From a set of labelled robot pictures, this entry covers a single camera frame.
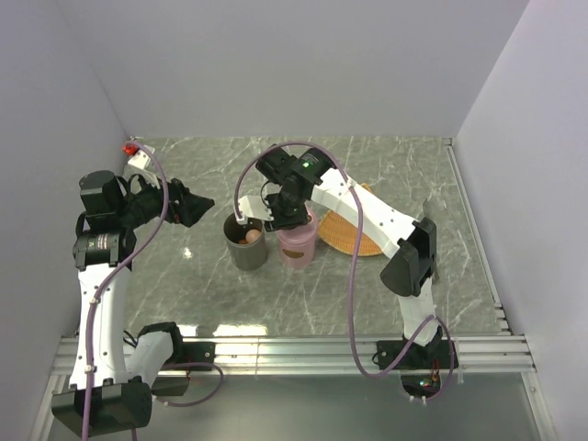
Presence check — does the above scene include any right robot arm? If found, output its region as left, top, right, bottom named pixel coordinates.
left=253, top=141, right=443, bottom=368

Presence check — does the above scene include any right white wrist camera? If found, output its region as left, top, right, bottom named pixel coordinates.
left=234, top=195, right=274, bottom=225

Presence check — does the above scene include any purple cable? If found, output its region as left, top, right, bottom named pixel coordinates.
left=232, top=141, right=457, bottom=401
left=80, top=141, right=225, bottom=441

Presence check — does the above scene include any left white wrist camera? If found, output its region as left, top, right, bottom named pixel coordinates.
left=122, top=142, right=160, bottom=188

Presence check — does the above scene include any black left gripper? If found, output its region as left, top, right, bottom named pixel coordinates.
left=117, top=168, right=213, bottom=229

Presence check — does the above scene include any pink egg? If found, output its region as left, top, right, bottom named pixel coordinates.
left=245, top=229, right=261, bottom=243

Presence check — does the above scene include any grey cylindrical container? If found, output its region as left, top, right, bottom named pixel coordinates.
left=223, top=214, right=268, bottom=271

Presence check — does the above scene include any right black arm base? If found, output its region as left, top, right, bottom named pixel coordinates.
left=371, top=338, right=459, bottom=401

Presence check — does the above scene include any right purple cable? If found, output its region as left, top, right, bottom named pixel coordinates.
left=232, top=141, right=457, bottom=401

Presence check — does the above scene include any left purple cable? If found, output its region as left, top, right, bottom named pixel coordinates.
left=80, top=141, right=225, bottom=441

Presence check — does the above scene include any woven bamboo basket tray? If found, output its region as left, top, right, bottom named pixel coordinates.
left=318, top=209, right=383, bottom=257

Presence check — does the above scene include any pink cylindrical container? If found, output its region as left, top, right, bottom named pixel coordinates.
left=277, top=237, right=316, bottom=269

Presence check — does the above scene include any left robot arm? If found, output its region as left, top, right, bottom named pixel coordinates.
left=51, top=170, right=214, bottom=440

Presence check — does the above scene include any pink lid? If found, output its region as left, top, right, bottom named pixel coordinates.
left=277, top=208, right=318, bottom=244

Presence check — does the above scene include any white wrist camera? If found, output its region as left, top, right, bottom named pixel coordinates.
left=122, top=142, right=160, bottom=188
left=234, top=195, right=274, bottom=225

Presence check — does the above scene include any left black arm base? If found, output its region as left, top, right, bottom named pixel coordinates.
left=127, top=333, right=224, bottom=407

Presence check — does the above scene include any aluminium mounting rail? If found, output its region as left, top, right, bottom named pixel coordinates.
left=50, top=335, right=536, bottom=376

